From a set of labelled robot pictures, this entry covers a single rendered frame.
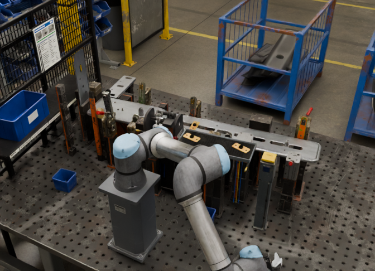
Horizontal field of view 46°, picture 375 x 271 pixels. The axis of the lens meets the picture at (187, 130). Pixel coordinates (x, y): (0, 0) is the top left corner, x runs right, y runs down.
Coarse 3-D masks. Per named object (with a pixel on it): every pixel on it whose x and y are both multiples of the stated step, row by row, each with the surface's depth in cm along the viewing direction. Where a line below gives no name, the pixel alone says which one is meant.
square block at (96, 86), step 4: (92, 84) 285; (96, 84) 285; (100, 84) 287; (92, 88) 282; (96, 88) 282; (100, 88) 288; (96, 92) 283; (100, 92) 289; (96, 96) 285; (100, 96) 291; (96, 100) 287
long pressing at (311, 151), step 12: (96, 108) 273; (120, 108) 273; (132, 108) 273; (144, 108) 273; (156, 108) 273; (120, 120) 261; (156, 120) 261; (192, 120) 261; (204, 120) 262; (252, 132) 252; (264, 132) 252; (264, 144) 242; (300, 144) 242; (312, 144) 242; (312, 156) 234
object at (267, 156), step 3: (264, 153) 210; (267, 153) 210; (270, 153) 210; (273, 153) 210; (264, 156) 208; (267, 156) 208; (270, 156) 208; (273, 156) 208; (261, 159) 207; (264, 159) 206; (267, 159) 206; (270, 159) 206; (273, 159) 206; (273, 162) 205
